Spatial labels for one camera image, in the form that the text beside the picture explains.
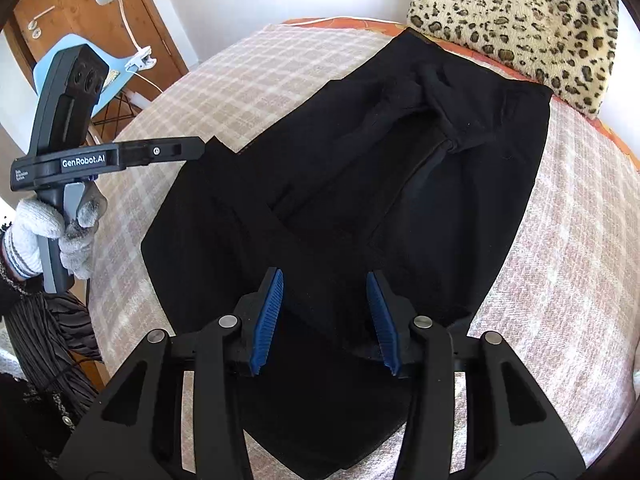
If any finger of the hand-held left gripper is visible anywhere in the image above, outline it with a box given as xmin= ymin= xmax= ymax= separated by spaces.
xmin=124 ymin=136 xmax=206 ymax=167

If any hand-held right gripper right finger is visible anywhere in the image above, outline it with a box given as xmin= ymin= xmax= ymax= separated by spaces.
xmin=365 ymin=270 xmax=586 ymax=480

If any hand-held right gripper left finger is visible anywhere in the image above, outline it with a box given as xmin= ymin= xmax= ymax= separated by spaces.
xmin=59 ymin=266 xmax=286 ymax=480

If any black shirt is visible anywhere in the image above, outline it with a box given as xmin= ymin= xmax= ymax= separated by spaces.
xmin=141 ymin=27 xmax=553 ymax=468

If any person's left forearm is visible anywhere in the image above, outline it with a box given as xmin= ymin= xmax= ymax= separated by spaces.
xmin=0 ymin=230 xmax=46 ymax=311

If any person's left hand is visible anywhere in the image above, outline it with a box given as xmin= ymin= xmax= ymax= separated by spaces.
xmin=4 ymin=194 xmax=109 ymax=282

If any light blue chair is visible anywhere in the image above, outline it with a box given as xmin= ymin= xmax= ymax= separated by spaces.
xmin=34 ymin=33 xmax=135 ymax=117

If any pink checked blanket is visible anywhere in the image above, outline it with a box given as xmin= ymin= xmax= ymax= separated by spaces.
xmin=90 ymin=22 xmax=640 ymax=466

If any dark pleated clothing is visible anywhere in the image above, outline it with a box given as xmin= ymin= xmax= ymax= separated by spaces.
xmin=0 ymin=290 xmax=108 ymax=480

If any leopard print cushion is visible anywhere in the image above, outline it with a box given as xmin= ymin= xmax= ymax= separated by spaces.
xmin=406 ymin=0 xmax=620 ymax=121

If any white cable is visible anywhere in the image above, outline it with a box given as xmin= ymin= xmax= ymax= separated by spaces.
xmin=134 ymin=72 xmax=167 ymax=96

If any metal door handle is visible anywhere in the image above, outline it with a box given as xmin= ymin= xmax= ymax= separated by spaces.
xmin=27 ymin=5 xmax=57 ymax=41

